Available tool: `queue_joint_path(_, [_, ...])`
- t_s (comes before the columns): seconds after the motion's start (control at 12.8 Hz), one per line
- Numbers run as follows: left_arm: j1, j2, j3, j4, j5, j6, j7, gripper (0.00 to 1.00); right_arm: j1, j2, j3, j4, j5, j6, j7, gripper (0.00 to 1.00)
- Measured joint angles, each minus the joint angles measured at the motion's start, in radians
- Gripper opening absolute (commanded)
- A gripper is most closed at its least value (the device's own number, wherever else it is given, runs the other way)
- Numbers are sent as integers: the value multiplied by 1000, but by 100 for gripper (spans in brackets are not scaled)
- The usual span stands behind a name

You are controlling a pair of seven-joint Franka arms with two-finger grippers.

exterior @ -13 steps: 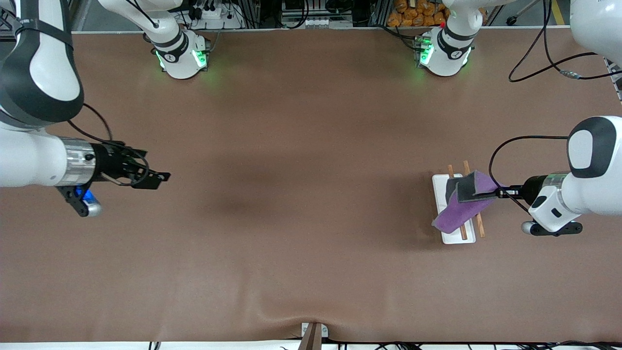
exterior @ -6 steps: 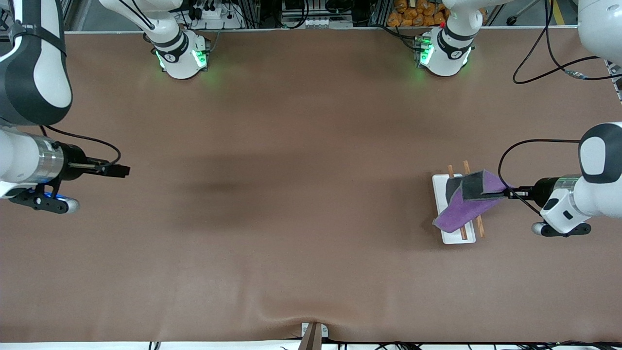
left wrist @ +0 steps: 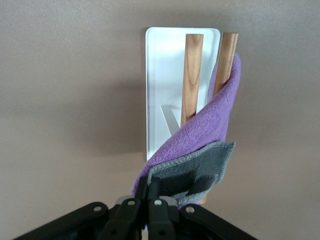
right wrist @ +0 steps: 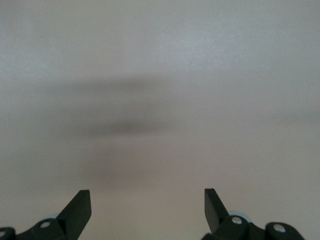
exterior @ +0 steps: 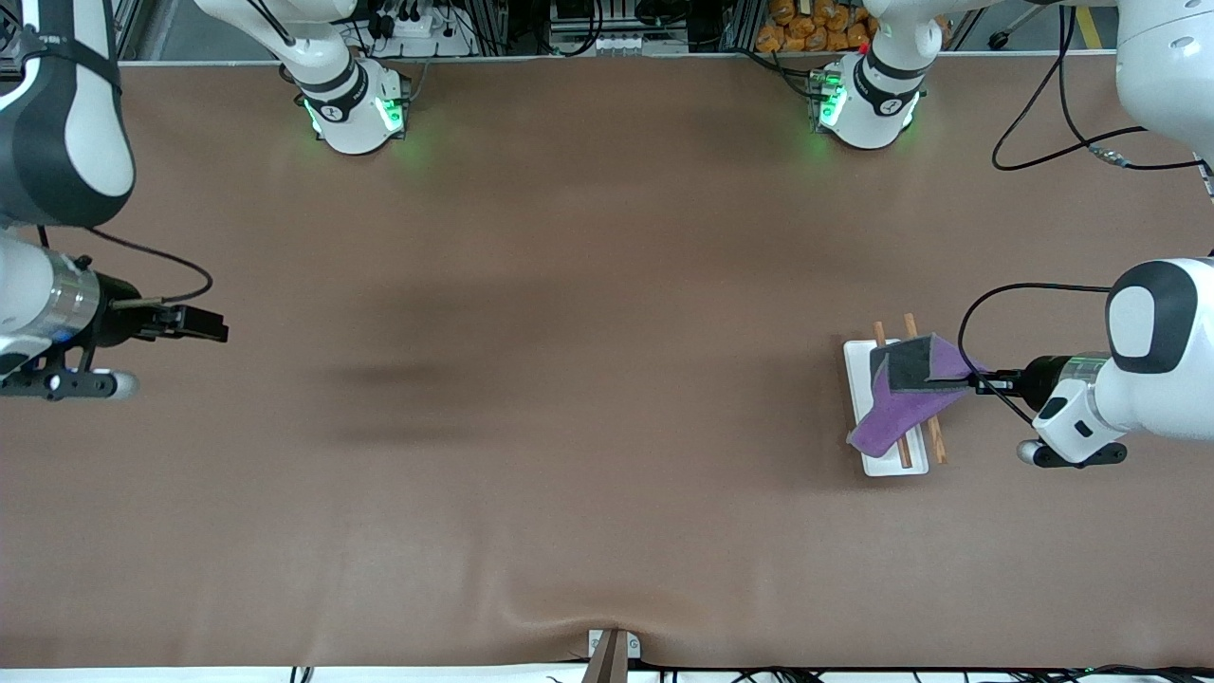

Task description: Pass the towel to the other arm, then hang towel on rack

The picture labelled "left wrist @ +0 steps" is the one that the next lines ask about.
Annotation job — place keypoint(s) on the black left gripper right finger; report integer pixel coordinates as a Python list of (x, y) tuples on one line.
[(165, 220)]

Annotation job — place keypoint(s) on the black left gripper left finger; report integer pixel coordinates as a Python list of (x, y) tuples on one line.
[(125, 220)]

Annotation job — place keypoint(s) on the purple and grey towel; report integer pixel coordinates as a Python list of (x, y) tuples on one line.
[(205, 130)]

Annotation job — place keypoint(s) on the white rack with wooden bars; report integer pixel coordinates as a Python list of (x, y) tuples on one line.
[(170, 75)]

